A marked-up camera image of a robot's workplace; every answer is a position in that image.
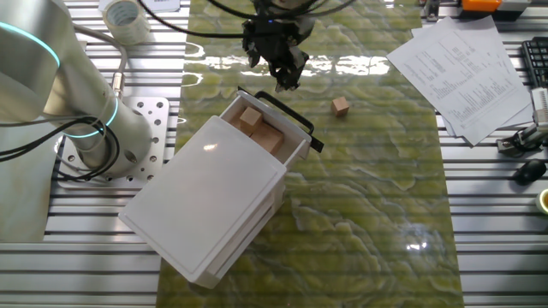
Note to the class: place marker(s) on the cream round cup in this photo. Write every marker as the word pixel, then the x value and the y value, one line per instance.
pixel 543 201

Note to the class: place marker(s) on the black keyboard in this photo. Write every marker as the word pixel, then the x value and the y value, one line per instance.
pixel 537 60

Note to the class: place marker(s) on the silver finned camera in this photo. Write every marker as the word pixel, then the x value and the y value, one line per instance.
pixel 540 104

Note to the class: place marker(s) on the clear tape roll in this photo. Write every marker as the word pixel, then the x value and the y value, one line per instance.
pixel 126 21

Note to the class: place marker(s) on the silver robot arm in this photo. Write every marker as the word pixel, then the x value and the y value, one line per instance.
pixel 77 98

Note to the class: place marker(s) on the printed paper sheet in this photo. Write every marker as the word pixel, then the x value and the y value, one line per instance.
pixel 471 25
pixel 466 85

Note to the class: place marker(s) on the green marble pattern mat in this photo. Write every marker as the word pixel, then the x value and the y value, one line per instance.
pixel 364 192

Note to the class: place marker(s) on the black computer mouse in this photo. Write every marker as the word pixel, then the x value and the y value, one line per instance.
pixel 531 171

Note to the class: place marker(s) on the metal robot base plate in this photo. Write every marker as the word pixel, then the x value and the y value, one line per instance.
pixel 158 111

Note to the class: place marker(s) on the aluminium pole with base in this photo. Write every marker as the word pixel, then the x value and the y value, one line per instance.
pixel 431 10

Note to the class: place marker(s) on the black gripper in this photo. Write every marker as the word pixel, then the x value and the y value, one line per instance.
pixel 278 43

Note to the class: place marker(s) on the white drawer cabinet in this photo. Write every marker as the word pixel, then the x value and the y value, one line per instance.
pixel 201 192

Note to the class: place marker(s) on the metal camera mount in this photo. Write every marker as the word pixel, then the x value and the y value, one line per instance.
pixel 509 143

